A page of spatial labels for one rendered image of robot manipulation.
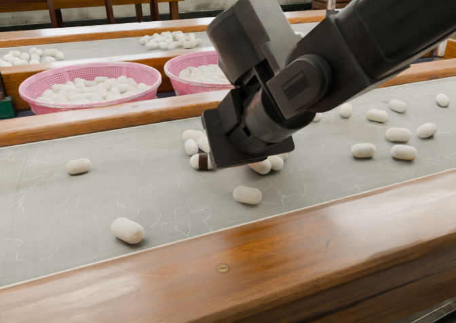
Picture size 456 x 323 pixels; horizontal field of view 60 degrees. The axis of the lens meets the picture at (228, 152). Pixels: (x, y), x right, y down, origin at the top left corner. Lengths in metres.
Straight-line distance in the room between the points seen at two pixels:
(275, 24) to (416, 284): 0.28
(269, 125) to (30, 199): 0.31
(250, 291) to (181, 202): 0.17
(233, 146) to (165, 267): 0.16
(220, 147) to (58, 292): 0.21
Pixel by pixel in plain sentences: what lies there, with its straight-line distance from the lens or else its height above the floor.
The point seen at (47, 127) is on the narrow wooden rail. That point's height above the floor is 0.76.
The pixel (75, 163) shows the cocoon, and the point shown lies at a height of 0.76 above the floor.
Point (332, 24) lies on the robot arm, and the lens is 0.29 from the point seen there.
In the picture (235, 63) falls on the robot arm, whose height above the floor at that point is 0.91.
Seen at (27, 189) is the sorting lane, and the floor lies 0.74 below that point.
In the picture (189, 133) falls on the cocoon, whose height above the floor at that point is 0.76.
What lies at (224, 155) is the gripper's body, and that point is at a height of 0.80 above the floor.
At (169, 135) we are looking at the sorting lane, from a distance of 0.63.
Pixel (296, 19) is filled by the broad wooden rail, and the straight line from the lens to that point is 1.53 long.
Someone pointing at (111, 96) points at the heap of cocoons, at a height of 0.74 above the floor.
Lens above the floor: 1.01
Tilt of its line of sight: 28 degrees down
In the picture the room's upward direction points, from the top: straight up
